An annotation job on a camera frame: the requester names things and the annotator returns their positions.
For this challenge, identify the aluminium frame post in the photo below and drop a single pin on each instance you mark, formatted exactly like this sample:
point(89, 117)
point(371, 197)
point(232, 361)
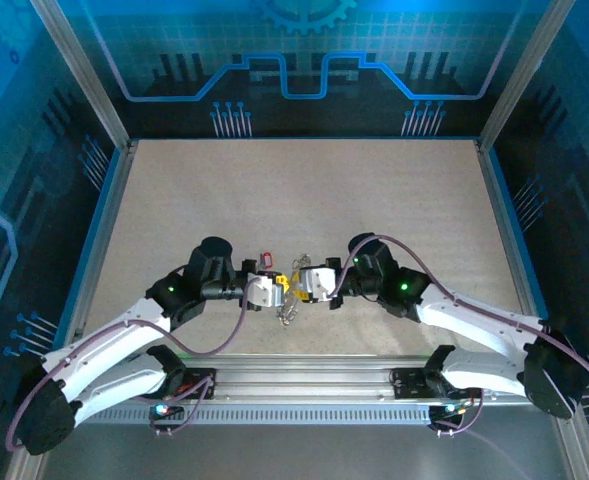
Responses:
point(85, 75)
point(522, 75)

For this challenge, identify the small led board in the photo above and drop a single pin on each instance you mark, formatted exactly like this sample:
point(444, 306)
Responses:
point(163, 409)
point(449, 409)

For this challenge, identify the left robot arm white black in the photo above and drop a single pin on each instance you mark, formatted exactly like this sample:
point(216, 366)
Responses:
point(109, 340)

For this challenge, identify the aluminium table side rail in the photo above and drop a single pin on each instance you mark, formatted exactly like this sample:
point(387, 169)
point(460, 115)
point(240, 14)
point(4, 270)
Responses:
point(513, 250)
point(99, 250)

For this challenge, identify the grey metal plate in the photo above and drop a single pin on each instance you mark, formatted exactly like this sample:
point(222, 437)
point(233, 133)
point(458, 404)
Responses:
point(299, 455)

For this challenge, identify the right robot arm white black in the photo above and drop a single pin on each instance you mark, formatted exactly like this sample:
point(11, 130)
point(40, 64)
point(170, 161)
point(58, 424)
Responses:
point(479, 320)

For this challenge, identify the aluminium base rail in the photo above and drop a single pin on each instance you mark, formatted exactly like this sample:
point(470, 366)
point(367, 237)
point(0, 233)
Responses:
point(299, 380)

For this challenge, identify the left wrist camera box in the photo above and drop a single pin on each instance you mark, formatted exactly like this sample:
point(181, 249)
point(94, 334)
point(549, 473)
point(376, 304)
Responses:
point(264, 290)

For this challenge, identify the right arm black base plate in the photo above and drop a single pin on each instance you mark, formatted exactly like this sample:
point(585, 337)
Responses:
point(409, 385)

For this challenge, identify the key with red tag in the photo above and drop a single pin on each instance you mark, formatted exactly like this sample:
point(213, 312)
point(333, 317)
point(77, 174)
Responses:
point(266, 258)

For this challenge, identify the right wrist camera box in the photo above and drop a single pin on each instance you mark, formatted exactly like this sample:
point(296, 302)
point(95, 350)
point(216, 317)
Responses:
point(318, 284)

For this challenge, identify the right small LED board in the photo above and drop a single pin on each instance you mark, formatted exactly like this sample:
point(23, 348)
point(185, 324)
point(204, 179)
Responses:
point(449, 409)

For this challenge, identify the left small LED board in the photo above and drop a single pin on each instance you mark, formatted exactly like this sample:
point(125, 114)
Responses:
point(163, 409)

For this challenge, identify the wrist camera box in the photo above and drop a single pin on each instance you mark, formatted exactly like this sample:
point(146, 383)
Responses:
point(264, 290)
point(318, 284)

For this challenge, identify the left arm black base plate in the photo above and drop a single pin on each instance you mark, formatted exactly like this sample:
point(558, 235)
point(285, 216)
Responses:
point(199, 372)

